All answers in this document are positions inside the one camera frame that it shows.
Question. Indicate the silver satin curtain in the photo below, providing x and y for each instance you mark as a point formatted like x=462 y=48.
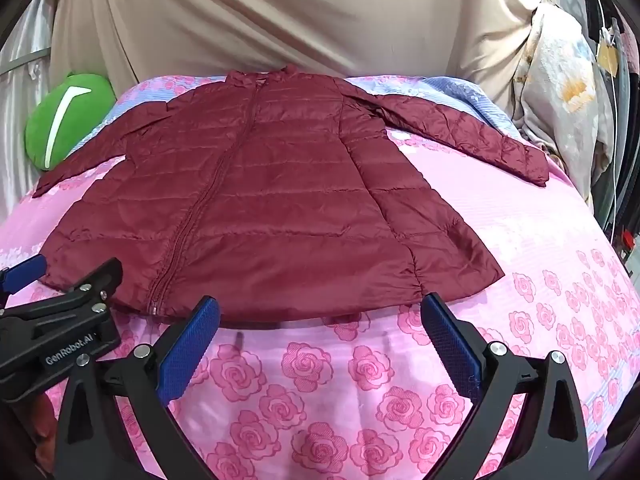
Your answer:
x=20 y=85

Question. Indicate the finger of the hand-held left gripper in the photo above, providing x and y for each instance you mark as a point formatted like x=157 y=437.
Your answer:
x=92 y=282
x=25 y=271

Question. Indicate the pink rose-print bed sheet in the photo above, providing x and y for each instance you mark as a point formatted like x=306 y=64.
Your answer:
x=350 y=385

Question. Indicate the maroon puffer jacket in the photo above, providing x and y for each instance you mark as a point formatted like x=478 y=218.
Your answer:
x=260 y=195

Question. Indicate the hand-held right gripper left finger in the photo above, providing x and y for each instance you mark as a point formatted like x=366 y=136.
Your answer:
x=186 y=347

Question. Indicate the beige hanging cloth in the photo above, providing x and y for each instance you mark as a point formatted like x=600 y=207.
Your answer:
x=280 y=15

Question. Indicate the pale floral quilt bundle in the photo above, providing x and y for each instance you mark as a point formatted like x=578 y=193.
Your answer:
x=560 y=100

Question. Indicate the yellowish paper tag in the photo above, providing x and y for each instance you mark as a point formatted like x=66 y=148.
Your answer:
x=608 y=56

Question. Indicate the person's left hand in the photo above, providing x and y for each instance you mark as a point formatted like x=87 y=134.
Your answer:
x=42 y=417

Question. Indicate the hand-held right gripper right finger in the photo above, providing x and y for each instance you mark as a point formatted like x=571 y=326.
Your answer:
x=450 y=345

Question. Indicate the green round pillow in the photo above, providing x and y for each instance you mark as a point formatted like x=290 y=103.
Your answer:
x=60 y=120

